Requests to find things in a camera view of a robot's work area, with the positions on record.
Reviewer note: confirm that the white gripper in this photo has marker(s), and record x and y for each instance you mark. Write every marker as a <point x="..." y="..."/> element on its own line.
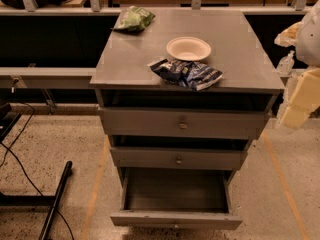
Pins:
<point x="309" y="40"/>

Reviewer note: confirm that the grey bottom drawer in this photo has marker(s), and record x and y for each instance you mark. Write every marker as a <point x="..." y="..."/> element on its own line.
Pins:
<point x="173" y="198"/>

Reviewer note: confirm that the grey drawer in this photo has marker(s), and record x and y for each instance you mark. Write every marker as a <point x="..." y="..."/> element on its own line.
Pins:
<point x="173" y="198"/>
<point x="175" y="158"/>
<point x="182" y="123"/>

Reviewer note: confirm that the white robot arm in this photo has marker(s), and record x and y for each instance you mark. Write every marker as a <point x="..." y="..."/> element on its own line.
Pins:
<point x="307" y="49"/>

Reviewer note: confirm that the grey top drawer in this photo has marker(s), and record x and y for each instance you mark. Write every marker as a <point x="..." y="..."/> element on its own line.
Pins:
<point x="182" y="123"/>

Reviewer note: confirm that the grey wooden drawer cabinet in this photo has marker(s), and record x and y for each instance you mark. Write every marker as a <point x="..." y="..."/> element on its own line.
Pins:
<point x="123" y="77"/>

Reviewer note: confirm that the grey middle drawer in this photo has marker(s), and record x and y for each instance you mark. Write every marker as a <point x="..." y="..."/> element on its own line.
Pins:
<point x="175" y="158"/>

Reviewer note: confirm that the blue chip bag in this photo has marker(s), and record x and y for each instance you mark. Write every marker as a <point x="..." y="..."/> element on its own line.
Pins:
<point x="188" y="74"/>

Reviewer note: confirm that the white paper bowl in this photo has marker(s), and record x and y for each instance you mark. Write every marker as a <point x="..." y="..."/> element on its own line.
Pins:
<point x="188" y="49"/>

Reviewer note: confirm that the green chip bag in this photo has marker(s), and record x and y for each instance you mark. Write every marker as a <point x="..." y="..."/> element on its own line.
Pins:
<point x="134" y="19"/>

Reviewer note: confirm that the black stand leg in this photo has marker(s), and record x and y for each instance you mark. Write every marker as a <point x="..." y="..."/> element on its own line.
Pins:
<point x="52" y="202"/>

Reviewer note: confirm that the grey metal rail frame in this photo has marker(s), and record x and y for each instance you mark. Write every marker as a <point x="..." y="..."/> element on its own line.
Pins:
<point x="31" y="49"/>

